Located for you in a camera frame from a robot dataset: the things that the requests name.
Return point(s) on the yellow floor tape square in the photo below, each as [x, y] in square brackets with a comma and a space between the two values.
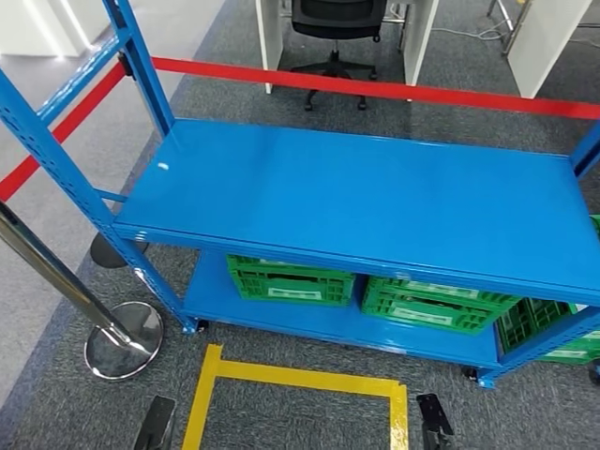
[300, 376]

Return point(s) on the red barrier belt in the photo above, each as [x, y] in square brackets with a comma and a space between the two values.
[375, 87]
[70, 118]

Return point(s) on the black office chair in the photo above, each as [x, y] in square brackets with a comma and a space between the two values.
[337, 18]

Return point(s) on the chrome stanchion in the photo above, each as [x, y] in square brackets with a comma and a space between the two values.
[127, 341]

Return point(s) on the robot right foot plate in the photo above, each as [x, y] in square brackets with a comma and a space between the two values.
[433, 416]

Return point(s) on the robot foot plate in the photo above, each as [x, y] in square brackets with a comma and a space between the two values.
[433, 416]
[157, 425]

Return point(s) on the robot left foot plate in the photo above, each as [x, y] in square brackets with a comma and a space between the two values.
[157, 425]

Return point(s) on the green open plastic crate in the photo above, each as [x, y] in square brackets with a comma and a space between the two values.
[515, 323]

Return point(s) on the white partition panel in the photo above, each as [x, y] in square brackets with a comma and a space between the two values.
[543, 43]

